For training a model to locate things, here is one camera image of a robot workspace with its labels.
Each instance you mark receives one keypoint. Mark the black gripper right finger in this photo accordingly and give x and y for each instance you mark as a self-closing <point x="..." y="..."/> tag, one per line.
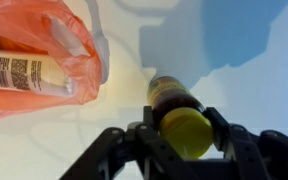
<point x="246" y="156"/>

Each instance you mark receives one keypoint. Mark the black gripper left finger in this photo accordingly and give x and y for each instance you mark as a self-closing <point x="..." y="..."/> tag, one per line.
<point x="106" y="157"/>

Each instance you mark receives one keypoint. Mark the yellow capped brown bottle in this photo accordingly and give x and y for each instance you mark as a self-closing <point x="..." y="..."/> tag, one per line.
<point x="179" y="117"/>

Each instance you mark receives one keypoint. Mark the orange plastic bag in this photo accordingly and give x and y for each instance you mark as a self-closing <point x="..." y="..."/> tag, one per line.
<point x="50" y="28"/>

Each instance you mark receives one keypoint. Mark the white tube with barcode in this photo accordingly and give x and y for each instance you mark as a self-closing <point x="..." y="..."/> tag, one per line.
<point x="35" y="73"/>

